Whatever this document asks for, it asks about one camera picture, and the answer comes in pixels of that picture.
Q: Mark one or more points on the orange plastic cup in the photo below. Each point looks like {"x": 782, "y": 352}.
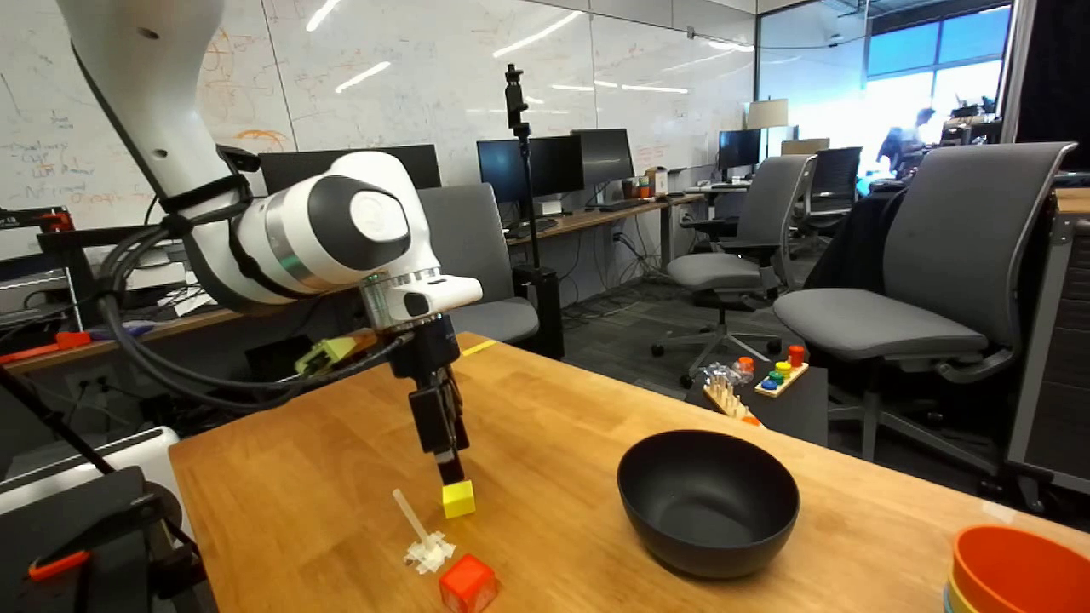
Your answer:
{"x": 1025, "y": 573}

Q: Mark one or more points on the yellow-green wrist camera mount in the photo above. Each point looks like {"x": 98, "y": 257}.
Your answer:
{"x": 324, "y": 357}

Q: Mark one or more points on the yellow block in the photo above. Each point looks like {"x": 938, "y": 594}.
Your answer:
{"x": 460, "y": 502}

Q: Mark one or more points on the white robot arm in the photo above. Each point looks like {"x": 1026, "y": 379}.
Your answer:
{"x": 147, "y": 89}

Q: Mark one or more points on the black frame with red clamp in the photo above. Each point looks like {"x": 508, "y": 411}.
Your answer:
{"x": 69, "y": 239}

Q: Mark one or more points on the clear plastic bag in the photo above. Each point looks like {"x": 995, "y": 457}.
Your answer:
{"x": 737, "y": 366}

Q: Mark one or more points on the white cross piece with stick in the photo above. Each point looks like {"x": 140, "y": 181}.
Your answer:
{"x": 432, "y": 554}

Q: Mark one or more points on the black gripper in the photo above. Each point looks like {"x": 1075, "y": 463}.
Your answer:
{"x": 432, "y": 398}

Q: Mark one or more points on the seated person in dark clothes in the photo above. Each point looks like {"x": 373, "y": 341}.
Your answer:
{"x": 905, "y": 147}

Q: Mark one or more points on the orange flat tool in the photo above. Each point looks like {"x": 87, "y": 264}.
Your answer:
{"x": 45, "y": 348}

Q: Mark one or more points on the wooden block toy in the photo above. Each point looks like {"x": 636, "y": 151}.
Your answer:
{"x": 727, "y": 398}

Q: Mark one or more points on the black monitor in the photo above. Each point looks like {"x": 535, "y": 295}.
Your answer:
{"x": 836, "y": 173}
{"x": 600, "y": 158}
{"x": 549, "y": 164}
{"x": 292, "y": 168}
{"x": 737, "y": 147}

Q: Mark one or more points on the grey office chair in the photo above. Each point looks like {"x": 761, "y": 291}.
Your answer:
{"x": 499, "y": 317}
{"x": 965, "y": 226}
{"x": 773, "y": 200}

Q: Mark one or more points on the white box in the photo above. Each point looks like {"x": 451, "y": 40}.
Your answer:
{"x": 125, "y": 455}

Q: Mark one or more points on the orange block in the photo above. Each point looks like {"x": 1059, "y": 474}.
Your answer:
{"x": 468, "y": 587}

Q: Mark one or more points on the colourful peg toy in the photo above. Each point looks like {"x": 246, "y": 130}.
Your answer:
{"x": 782, "y": 373}

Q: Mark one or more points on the black panel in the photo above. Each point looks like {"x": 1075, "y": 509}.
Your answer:
{"x": 1062, "y": 81}

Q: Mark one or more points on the grey metal drawer cabinet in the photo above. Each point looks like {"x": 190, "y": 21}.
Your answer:
{"x": 1062, "y": 361}

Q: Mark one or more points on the black bowl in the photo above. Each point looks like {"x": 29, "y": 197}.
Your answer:
{"x": 702, "y": 513}

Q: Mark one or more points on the black camera stand pole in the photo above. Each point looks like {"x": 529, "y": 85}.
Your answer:
{"x": 549, "y": 309}

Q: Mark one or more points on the white lamp shade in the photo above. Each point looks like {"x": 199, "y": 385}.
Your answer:
{"x": 768, "y": 115}

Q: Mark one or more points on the long wooden desk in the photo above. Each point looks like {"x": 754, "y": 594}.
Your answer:
{"x": 614, "y": 212}

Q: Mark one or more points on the yellow tape strip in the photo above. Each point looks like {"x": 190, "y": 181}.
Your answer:
{"x": 477, "y": 348}

